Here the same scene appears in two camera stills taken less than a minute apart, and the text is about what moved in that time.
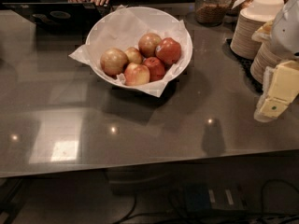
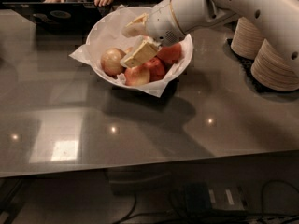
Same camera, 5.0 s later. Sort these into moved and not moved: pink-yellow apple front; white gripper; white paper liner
Moved: white gripper
Not moved: white paper liner; pink-yellow apple front
